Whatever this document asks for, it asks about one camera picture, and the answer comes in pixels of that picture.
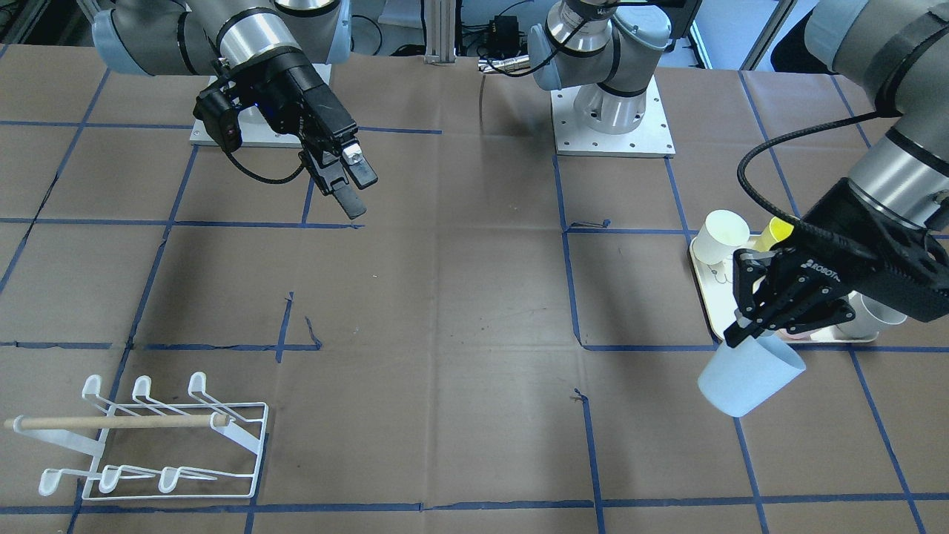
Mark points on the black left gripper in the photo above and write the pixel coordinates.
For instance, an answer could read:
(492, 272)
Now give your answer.
(829, 258)

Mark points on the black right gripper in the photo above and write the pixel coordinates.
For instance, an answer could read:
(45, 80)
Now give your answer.
(302, 90)

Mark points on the light blue plastic cup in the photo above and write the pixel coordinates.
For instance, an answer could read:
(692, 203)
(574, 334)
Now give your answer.
(737, 380)

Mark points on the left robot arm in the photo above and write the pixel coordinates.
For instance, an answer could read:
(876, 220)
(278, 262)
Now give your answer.
(897, 52)

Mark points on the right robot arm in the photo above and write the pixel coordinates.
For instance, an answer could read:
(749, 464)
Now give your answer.
(178, 38)

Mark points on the pink plastic cup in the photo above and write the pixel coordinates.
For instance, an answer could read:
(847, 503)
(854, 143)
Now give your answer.
(795, 336)

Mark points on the pale cream plastic cup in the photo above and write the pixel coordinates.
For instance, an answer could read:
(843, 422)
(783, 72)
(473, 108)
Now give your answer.
(722, 233)

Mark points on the yellow plastic cup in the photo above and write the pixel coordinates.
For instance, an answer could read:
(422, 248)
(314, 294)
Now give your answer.
(776, 230)

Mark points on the grey plastic cup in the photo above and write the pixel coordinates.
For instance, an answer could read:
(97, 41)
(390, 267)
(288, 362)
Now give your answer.
(869, 318)

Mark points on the cream plastic tray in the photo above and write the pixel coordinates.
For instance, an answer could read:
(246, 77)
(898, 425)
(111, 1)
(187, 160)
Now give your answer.
(716, 289)

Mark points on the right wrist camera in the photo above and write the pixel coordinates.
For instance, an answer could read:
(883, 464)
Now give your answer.
(220, 117)

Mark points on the aluminium frame post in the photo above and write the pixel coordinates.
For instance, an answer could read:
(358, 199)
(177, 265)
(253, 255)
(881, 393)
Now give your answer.
(440, 31)

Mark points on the white wire cup rack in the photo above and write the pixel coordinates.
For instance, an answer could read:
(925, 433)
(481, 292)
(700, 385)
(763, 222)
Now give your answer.
(169, 463)

